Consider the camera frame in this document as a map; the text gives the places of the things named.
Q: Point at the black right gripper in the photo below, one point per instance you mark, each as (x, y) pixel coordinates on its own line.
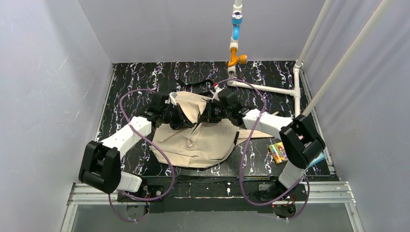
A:
(207, 113)

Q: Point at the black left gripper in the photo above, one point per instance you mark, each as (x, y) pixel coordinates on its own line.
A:
(179, 117)

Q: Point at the beige canvas backpack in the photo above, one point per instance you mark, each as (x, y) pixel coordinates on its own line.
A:
(202, 146)

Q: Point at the colourful crayon box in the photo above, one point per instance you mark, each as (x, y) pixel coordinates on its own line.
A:
(278, 152)

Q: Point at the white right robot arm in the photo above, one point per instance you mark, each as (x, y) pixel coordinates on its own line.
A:
(302, 142)

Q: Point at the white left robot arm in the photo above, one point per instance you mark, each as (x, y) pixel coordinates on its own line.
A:
(101, 163)

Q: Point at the blue orange pipe fitting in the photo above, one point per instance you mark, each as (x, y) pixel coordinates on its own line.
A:
(235, 58)

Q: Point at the light blue barcode book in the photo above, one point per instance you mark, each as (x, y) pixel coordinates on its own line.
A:
(317, 159)

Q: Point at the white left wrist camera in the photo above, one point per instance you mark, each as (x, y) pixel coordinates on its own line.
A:
(172, 98)

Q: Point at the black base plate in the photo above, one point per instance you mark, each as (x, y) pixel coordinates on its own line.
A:
(206, 194)

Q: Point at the aluminium rail frame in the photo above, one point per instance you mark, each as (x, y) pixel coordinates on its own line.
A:
(320, 192)

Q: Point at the white PVC pipe frame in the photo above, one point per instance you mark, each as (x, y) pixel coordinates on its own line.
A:
(350, 43)

